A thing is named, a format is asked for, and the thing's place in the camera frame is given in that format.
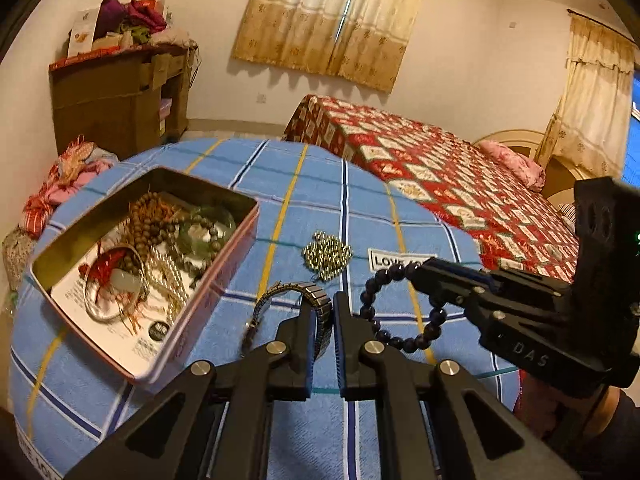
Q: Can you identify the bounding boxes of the red patterned bed quilt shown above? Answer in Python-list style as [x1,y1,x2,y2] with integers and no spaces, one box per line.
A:
[284,94,578,282]

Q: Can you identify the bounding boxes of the pink metal jewelry tin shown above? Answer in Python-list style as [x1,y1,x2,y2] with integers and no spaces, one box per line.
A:
[30,167,259,390]

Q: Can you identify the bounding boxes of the blue plaid tablecloth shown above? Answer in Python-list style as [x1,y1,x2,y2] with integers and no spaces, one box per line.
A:
[6,136,522,480]

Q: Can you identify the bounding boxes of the wooden headboard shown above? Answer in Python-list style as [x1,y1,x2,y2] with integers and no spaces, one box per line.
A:
[474,129,592,207]

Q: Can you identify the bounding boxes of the silver metal watch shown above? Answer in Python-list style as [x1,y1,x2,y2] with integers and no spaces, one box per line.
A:
[240,282,334,361]

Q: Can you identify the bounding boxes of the dark purple bead bracelet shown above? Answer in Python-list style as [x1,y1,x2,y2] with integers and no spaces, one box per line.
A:
[358,261,449,354]

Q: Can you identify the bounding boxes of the beige window curtain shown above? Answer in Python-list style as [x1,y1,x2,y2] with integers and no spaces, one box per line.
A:
[231,0,423,93]

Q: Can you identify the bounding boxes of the red tassel pendant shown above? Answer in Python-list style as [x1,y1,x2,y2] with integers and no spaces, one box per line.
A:
[79,244,146,336]

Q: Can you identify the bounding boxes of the right hand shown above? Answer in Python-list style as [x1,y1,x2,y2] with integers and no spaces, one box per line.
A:
[514,372,620,438]

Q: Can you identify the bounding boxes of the pink pillow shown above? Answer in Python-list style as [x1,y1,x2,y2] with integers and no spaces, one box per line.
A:
[478,140,546,192]

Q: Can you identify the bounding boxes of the pile of clothes on floor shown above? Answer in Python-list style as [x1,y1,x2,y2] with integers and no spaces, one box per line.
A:
[2,136,118,292]

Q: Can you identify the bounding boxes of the brown cardboard cabinet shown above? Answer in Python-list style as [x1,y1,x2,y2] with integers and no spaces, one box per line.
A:
[49,44,198,159]

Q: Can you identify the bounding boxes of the brown wooden bead necklace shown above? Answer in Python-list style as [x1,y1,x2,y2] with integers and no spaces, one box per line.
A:
[121,190,187,261]

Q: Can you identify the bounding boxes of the gold bead bracelet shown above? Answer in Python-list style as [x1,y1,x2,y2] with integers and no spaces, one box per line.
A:
[301,230,354,283]

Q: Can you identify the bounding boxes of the white product box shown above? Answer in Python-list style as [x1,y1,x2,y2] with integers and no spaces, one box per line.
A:
[67,8,100,58]

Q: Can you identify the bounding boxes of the green jade bangle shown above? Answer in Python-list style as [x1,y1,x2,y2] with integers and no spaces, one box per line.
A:
[176,205,236,260]

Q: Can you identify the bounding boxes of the pile of clothes on cabinet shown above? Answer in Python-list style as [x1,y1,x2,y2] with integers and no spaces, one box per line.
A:
[92,0,198,51]

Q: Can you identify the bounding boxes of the white printed paper insert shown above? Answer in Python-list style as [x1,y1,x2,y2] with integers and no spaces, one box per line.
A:
[50,226,192,385]

